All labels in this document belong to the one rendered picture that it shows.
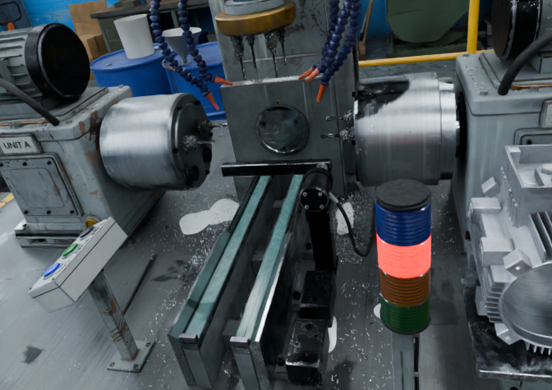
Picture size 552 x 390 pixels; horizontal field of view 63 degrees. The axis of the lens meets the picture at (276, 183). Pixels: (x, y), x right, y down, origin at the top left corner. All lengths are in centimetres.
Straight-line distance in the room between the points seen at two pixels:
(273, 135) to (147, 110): 33
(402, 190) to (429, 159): 46
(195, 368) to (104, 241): 27
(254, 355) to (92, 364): 37
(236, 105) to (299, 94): 17
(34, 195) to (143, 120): 38
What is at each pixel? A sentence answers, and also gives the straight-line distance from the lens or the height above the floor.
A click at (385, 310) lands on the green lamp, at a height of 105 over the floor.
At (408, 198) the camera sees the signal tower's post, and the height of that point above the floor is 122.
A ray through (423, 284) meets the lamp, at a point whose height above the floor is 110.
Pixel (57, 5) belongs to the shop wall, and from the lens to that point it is 791.
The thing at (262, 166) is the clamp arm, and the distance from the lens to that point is 101.
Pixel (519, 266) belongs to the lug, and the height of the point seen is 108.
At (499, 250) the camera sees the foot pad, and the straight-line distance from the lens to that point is 67.
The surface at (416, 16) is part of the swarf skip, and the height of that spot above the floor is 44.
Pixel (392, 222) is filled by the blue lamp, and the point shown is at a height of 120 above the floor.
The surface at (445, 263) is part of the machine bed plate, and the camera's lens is 105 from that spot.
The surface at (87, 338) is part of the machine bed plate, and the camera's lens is 108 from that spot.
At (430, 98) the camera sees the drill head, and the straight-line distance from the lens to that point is 96.
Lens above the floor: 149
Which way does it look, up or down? 30 degrees down
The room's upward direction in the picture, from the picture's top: 10 degrees counter-clockwise
